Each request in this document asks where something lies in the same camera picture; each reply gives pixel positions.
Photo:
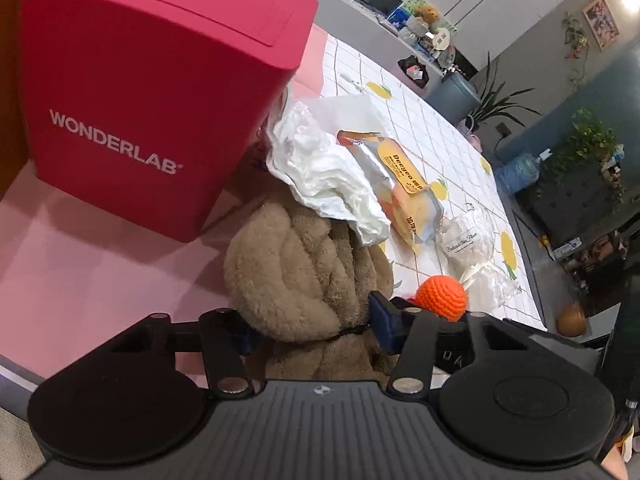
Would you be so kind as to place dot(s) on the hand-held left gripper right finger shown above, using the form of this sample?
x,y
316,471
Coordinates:
x,y
381,320

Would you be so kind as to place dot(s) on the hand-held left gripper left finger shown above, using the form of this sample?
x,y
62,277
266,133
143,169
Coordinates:
x,y
222,355

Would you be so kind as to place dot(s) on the brown plush toy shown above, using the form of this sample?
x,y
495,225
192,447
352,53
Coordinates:
x,y
290,280

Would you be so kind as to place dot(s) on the silver and orange snack packet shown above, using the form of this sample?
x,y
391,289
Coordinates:
x,y
400,185

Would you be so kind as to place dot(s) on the orange cardboard box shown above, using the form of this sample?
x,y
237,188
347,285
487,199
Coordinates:
x,y
7,110

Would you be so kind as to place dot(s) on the orange knit ball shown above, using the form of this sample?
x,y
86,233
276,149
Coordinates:
x,y
440,297

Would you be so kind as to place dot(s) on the brown round ball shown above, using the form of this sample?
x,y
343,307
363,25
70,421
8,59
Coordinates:
x,y
571,320

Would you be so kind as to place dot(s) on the white translucent pouch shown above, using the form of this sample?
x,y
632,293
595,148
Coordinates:
x,y
467,245

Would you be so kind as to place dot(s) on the dark cabinet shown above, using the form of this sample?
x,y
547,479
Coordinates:
x,y
575,220

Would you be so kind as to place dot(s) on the blue water bottle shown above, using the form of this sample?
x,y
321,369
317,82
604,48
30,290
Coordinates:
x,y
517,170

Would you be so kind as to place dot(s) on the small pink handbag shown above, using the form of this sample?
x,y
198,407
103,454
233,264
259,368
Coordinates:
x,y
472,132

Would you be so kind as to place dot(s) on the green ivy plant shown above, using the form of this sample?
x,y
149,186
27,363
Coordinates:
x,y
585,145

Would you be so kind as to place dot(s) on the grey trash bin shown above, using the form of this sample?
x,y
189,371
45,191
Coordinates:
x,y
452,97

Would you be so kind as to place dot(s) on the long-leaf potted plant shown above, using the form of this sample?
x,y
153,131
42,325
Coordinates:
x,y
492,100

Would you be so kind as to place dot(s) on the pink trash bin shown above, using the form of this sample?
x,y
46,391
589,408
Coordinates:
x,y
415,72

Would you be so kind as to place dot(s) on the red square box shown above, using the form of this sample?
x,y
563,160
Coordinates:
x,y
150,85

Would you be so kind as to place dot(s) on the white marble television console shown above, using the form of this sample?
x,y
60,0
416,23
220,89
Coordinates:
x,y
360,15

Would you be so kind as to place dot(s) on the green and blue picture board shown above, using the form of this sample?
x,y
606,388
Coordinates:
x,y
400,12

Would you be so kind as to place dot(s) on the brown teddy bear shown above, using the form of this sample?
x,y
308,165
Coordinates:
x,y
427,11

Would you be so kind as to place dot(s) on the hanging vine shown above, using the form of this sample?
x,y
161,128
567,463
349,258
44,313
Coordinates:
x,y
575,35

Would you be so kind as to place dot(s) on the framed wall picture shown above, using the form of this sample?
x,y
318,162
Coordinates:
x,y
598,21

